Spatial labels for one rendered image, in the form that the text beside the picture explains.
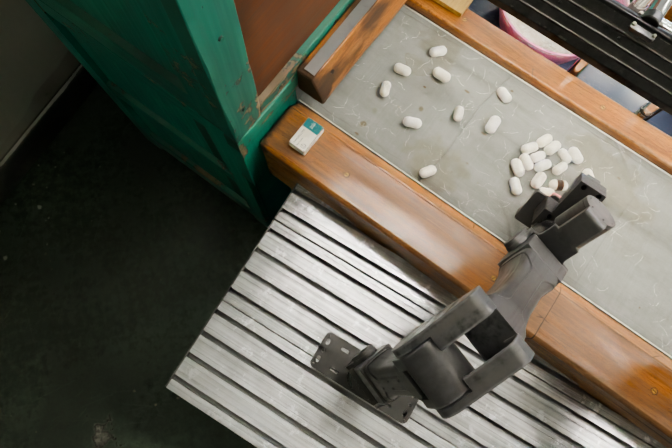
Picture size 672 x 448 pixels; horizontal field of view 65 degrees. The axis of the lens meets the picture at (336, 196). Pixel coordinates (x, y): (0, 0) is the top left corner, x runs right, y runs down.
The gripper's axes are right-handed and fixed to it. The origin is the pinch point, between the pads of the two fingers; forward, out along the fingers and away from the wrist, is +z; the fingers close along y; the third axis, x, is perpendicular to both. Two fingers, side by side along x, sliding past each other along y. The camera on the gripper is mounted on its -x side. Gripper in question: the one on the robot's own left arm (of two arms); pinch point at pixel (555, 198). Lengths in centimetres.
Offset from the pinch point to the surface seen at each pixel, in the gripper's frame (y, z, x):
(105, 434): 54, -27, 125
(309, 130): 43.2, -14.1, 9.2
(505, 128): 14.3, 6.8, -3.4
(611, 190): -8.3, 7.7, -4.3
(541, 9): 21.6, -15.9, -27.5
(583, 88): 6.5, 16.2, -15.0
